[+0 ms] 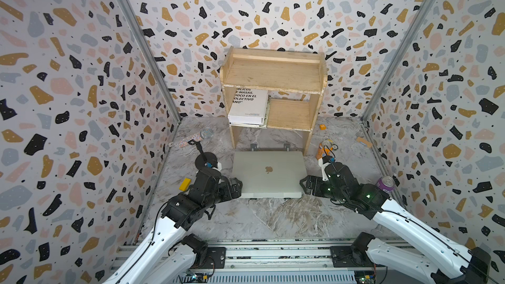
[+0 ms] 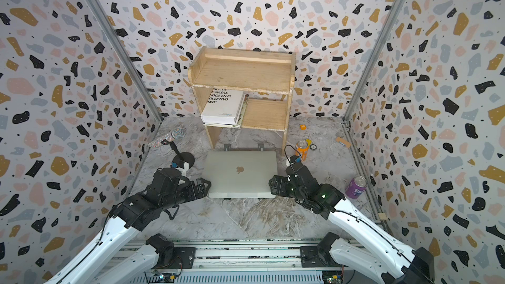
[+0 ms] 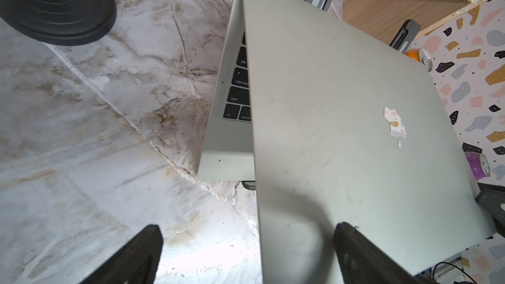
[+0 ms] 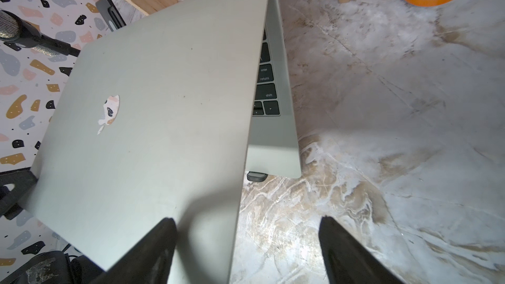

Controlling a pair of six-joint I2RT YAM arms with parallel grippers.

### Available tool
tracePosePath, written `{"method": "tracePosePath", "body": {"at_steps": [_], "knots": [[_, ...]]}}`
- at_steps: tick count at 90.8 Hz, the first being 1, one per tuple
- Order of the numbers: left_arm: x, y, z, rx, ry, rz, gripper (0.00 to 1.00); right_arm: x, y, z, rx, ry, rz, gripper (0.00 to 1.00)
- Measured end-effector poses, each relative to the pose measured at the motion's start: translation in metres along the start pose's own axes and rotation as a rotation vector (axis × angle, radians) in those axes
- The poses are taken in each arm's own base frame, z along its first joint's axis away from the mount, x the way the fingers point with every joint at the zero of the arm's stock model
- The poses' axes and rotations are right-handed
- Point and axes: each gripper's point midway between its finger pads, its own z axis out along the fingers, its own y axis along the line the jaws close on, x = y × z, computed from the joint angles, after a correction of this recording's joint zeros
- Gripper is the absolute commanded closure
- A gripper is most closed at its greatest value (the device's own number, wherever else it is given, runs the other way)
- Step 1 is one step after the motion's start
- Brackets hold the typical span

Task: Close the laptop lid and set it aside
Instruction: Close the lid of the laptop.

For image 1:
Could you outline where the silver laptop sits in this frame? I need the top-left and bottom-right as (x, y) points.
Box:
(232, 151), (307, 199)

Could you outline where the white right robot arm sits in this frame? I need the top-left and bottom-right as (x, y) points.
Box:
(300, 156), (491, 283)

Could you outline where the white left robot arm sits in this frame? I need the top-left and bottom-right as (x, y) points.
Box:
(105, 167), (243, 283)

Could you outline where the yellow rectangular block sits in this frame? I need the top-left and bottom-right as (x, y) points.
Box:
(179, 178), (191, 192)

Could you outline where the microphone on black stand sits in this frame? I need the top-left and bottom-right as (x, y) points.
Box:
(178, 128), (218, 170)

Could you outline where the orange soda can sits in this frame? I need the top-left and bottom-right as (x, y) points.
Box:
(316, 139), (335, 160)

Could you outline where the purple soda can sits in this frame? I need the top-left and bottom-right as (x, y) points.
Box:
(376, 176), (395, 193)

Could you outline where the tan wooden rectangular block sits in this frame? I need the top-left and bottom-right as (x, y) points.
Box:
(356, 137), (373, 149)

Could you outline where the white book with black text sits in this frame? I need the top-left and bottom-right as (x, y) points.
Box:
(228, 88), (268, 126)

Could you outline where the wooden shelf unit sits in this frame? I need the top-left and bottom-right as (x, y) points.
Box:
(220, 47), (327, 156)

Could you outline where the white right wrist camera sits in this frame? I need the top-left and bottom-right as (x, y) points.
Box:
(318, 155), (335, 181)

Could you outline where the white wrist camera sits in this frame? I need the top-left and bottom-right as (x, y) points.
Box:
(205, 160), (222, 171)
(318, 155), (335, 181)

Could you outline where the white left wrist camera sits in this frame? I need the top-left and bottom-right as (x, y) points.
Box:
(205, 160), (222, 171)

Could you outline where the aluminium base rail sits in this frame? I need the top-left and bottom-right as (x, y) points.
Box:
(114, 238), (399, 284)

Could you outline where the aluminium corner frame post right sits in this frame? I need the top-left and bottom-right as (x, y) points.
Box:
(362, 0), (436, 122)

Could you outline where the aluminium corner frame post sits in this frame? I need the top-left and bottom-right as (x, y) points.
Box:
(117, 0), (181, 124)
(362, 0), (436, 122)

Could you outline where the aluminium corner frame post left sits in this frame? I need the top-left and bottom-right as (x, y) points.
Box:
(117, 0), (181, 124)

